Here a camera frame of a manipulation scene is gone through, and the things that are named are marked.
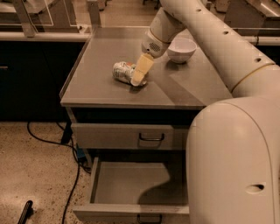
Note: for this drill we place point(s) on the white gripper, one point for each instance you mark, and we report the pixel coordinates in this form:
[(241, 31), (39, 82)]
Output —
[(153, 45)]

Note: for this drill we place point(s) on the crushed 7up can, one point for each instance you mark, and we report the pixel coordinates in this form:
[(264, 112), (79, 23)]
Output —
[(129, 73)]

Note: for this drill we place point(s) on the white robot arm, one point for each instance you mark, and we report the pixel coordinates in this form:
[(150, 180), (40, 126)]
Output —
[(233, 146)]

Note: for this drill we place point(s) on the grey metal drawer cabinet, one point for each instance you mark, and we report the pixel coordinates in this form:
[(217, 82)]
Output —
[(173, 95)]

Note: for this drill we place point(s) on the closed top drawer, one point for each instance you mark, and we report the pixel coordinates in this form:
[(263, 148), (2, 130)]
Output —
[(130, 136)]

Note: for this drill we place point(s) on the open middle drawer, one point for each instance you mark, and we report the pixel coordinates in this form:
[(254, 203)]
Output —
[(137, 192)]

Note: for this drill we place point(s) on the white ceramic bowl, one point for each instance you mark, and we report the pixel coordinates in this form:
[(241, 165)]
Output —
[(181, 50)]

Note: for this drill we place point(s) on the black cylindrical floor object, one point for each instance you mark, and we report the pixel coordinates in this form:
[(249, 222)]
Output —
[(26, 213)]

